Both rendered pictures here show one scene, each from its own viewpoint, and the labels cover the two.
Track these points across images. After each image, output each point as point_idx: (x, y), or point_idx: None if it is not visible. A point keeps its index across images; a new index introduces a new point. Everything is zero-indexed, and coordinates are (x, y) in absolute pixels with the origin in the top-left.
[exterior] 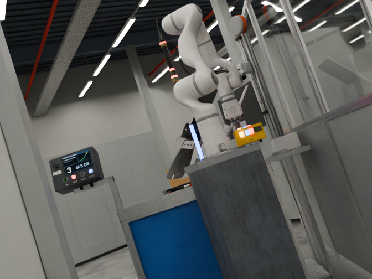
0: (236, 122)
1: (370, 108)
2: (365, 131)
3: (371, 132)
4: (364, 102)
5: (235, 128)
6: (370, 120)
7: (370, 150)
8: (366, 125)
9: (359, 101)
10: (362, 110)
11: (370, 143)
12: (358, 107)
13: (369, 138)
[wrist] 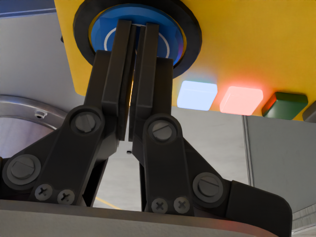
0: (117, 141)
1: (295, 207)
2: (314, 160)
3: (303, 165)
4: (298, 217)
5: (95, 55)
6: (300, 185)
7: (314, 124)
8: (309, 172)
9: (309, 218)
10: (312, 200)
11: (309, 141)
12: (313, 207)
13: (309, 149)
